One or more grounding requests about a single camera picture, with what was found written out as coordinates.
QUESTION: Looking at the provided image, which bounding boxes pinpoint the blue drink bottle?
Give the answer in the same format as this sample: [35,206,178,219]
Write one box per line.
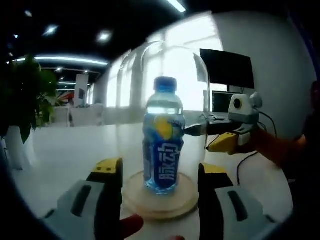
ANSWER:
[142,76,186,195]

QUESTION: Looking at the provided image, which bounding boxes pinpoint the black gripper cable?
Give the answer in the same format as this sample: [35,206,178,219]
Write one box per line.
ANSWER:
[236,111,278,188]

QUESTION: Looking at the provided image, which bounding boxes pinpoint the round wooden base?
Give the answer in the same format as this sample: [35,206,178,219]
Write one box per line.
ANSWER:
[121,171,201,221]

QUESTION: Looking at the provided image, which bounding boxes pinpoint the window with white blinds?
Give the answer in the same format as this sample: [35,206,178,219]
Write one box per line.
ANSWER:
[92,11,225,113]

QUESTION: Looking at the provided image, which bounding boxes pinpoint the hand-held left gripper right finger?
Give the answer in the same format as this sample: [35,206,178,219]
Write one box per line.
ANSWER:
[197,162,279,240]

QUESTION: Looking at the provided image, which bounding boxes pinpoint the dark laptop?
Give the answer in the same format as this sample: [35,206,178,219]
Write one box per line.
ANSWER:
[211,90,235,121]

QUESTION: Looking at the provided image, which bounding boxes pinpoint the white plant pot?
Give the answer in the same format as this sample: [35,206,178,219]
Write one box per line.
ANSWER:
[4,124,36,171]

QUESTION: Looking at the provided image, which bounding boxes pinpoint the clear glass dome cover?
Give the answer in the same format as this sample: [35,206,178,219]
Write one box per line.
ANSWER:
[116,40,211,208]

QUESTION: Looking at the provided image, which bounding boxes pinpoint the green potted plant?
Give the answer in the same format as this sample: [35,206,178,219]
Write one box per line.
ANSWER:
[0,53,60,145]

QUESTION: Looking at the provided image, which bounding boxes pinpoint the white counter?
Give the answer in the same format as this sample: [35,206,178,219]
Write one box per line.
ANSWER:
[53,103,105,128]

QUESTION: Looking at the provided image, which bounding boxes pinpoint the long curved ceiling light strip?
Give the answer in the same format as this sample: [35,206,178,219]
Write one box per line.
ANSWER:
[165,0,187,14]

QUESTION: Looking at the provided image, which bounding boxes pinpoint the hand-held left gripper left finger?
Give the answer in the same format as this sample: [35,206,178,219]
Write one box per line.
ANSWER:
[43,157,124,240]

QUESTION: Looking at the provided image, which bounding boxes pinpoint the black monitor on stand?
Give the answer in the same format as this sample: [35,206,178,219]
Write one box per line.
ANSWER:
[199,48,255,93]

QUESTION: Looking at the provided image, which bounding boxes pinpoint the person's left hand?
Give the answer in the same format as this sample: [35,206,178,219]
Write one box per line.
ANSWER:
[118,214,145,240]

